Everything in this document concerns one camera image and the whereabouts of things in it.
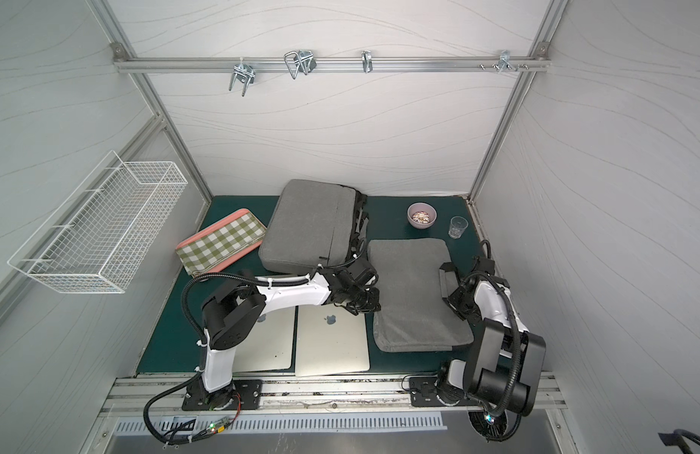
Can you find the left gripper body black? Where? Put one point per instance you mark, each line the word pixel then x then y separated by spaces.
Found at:
pixel 360 288

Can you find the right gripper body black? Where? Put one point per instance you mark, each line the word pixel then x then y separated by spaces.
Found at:
pixel 455 290

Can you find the silver apple laptop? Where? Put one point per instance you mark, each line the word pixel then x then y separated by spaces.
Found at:
pixel 330 341
pixel 269 346

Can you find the grey laptop sleeve bag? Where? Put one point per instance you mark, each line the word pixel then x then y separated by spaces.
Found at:
pixel 299 235

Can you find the grey zippered laptop bag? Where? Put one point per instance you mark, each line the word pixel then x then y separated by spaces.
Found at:
pixel 349 239

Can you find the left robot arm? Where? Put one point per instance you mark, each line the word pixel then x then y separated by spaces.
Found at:
pixel 230 314

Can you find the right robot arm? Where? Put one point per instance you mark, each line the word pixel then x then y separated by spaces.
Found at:
pixel 504 362

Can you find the clear plastic cup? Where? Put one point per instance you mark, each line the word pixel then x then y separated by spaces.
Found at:
pixel 458 225

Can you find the pink bowl with contents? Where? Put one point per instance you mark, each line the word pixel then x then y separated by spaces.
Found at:
pixel 421 216

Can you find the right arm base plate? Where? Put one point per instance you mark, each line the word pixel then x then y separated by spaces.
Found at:
pixel 430 391

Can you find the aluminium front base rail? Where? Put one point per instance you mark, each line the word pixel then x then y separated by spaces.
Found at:
pixel 281 394

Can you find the white slotted cable duct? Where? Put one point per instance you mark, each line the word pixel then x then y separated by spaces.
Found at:
pixel 370 422

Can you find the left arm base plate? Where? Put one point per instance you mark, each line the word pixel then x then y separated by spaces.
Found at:
pixel 240 394

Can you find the white wire basket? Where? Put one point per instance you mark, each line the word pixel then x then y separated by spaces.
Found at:
pixel 95 241

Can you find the aluminium crossbar rail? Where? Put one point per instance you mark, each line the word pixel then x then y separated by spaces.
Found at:
pixel 538 62

